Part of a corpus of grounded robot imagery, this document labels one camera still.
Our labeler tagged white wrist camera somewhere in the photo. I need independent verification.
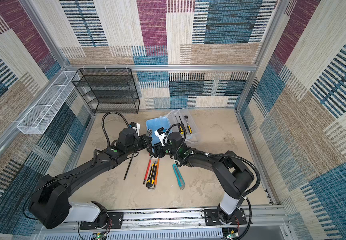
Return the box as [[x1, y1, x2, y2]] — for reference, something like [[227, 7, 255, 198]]
[[155, 127, 167, 147], [129, 122, 141, 134]]

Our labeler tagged light blue plastic tool box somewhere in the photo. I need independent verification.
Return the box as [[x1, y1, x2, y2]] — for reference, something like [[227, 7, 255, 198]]
[[146, 108, 201, 145]]

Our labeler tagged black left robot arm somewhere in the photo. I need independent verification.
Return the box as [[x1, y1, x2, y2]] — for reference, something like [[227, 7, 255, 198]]
[[28, 128, 153, 229]]

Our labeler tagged orange handled tool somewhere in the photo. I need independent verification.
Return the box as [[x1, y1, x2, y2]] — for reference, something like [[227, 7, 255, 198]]
[[154, 158, 160, 187]]

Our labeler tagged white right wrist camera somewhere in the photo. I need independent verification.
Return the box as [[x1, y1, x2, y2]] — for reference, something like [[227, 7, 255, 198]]
[[155, 127, 167, 147]]

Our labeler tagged teal utility knife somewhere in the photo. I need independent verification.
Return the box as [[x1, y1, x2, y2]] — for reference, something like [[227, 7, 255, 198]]
[[172, 164, 185, 191]]

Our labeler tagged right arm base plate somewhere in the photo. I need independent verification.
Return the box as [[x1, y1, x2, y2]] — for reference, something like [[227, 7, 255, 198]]
[[200, 208, 247, 226]]

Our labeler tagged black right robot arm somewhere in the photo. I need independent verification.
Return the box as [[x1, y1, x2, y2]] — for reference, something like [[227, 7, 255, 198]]
[[147, 132, 256, 225]]

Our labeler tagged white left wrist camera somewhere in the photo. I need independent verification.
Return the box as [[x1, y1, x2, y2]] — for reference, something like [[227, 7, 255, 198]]
[[129, 122, 141, 134]]

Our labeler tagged yellow handled wrench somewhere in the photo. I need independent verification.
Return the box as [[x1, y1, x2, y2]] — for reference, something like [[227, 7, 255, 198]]
[[184, 115, 192, 134]]

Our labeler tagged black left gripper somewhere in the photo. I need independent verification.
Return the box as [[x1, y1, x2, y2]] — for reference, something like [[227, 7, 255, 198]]
[[125, 134, 153, 157]]

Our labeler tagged ratchet wrench dark handle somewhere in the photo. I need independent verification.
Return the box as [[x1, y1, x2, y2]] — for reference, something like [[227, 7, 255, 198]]
[[147, 129, 153, 136]]

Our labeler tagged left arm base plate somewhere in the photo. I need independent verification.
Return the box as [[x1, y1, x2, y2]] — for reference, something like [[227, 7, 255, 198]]
[[79, 212, 124, 231]]

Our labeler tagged black mesh shelf rack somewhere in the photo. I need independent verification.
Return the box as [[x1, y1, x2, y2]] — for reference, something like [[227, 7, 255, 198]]
[[72, 68, 140, 114]]

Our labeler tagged black metal rod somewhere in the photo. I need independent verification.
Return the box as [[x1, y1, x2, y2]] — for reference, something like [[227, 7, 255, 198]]
[[123, 155, 134, 181]]

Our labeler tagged yellow black utility knife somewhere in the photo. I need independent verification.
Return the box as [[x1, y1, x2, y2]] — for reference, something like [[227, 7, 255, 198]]
[[147, 161, 157, 183]]

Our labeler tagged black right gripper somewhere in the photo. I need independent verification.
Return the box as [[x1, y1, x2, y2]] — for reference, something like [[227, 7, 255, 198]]
[[146, 140, 179, 159]]

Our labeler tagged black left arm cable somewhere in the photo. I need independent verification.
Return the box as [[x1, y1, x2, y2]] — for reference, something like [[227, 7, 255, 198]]
[[101, 111, 131, 148]]

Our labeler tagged white wire mesh basket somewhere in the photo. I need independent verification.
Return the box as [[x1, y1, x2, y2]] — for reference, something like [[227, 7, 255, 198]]
[[17, 71, 75, 135]]

